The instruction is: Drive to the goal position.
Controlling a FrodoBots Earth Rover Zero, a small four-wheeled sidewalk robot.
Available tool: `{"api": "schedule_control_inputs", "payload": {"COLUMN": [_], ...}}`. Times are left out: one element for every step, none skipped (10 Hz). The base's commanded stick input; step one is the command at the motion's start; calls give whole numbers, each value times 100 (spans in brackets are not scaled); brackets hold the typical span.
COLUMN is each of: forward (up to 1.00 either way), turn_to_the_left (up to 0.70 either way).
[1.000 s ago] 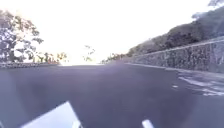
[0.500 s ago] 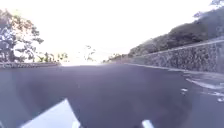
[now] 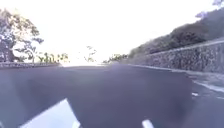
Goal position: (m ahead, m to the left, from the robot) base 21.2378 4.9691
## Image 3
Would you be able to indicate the bush-covered slope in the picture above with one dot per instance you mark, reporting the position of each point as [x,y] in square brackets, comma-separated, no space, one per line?
[195,33]

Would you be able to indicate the low stone wall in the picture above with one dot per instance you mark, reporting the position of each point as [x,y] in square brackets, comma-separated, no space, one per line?
[26,64]

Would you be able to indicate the row of small palms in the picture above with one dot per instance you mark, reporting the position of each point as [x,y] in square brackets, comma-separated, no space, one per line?
[50,58]

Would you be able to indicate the dark grey asphalt road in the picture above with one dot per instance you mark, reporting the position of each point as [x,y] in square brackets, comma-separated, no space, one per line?
[110,96]

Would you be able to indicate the large leafy tree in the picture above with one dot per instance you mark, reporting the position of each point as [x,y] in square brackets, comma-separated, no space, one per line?
[13,36]

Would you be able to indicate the grey stone retaining wall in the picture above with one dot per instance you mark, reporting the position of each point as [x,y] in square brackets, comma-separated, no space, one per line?
[190,59]

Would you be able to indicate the small thin tree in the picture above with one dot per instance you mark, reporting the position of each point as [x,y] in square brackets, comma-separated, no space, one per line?
[90,55]

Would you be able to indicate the robot's own part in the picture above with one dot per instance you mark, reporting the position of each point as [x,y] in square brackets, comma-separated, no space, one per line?
[147,124]
[76,124]

